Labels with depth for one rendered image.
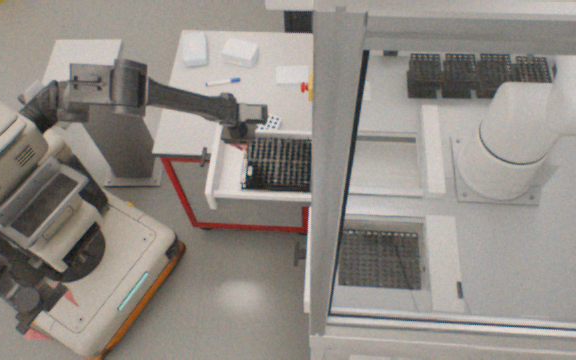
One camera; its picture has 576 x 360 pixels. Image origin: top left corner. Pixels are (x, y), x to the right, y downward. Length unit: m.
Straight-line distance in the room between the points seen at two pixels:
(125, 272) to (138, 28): 1.79
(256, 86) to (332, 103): 1.50
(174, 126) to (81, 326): 0.88
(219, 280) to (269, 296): 0.25
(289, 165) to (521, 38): 1.22
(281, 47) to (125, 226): 1.03
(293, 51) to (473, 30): 1.70
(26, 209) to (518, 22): 1.36
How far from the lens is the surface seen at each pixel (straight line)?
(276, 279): 2.37
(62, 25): 3.69
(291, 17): 2.26
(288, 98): 1.92
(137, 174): 2.70
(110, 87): 1.04
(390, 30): 0.40
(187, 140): 1.85
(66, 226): 1.76
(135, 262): 2.22
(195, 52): 2.06
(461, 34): 0.41
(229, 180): 1.64
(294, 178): 1.55
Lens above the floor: 2.24
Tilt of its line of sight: 60 degrees down
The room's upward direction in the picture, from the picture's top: 4 degrees counter-clockwise
